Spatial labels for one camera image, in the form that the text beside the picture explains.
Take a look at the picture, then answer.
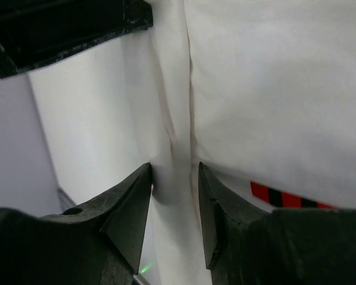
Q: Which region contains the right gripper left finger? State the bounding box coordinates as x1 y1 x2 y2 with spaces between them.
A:
38 163 152 274

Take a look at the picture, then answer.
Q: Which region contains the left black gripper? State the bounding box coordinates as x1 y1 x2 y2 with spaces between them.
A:
0 0 153 79

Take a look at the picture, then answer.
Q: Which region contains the white printed t-shirt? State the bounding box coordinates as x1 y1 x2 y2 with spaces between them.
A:
121 1 356 284

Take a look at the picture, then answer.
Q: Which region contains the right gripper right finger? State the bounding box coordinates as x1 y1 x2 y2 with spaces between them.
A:
198 163 275 270

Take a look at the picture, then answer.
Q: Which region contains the aluminium front rail frame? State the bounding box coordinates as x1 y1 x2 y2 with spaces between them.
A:
57 188 150 285

